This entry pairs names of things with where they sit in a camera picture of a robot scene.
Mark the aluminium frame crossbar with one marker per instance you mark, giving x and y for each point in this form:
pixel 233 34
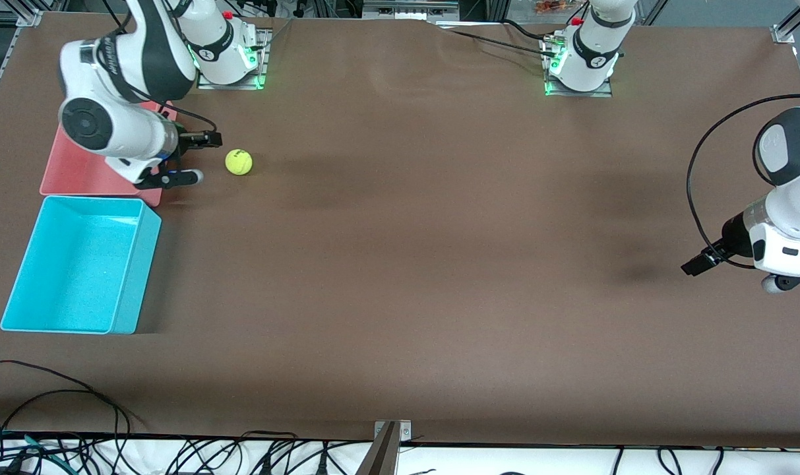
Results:
pixel 409 8

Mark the brown table cover sheet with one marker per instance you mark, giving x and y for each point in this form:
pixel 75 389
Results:
pixel 400 264

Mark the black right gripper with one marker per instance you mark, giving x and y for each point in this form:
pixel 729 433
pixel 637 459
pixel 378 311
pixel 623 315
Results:
pixel 190 140

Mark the grey metal bar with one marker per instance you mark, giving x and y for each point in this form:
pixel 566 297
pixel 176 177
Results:
pixel 380 455

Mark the blue plastic bin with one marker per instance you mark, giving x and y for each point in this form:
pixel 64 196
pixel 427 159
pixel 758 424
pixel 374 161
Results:
pixel 76 264

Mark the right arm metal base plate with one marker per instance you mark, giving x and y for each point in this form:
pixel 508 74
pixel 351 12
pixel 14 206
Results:
pixel 262 59

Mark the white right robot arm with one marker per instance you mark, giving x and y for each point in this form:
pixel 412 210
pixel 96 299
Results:
pixel 129 66

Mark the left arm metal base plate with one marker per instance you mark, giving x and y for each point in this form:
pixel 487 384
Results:
pixel 604 92

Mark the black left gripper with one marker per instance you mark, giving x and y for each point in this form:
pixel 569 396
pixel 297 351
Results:
pixel 733 239

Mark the small metal table bracket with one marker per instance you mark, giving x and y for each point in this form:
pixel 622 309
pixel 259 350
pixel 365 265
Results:
pixel 405 429

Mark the yellow-green tennis ball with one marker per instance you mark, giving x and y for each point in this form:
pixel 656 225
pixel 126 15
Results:
pixel 239 162

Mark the pink plastic bin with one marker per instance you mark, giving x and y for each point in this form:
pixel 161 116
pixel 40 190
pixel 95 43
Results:
pixel 76 181

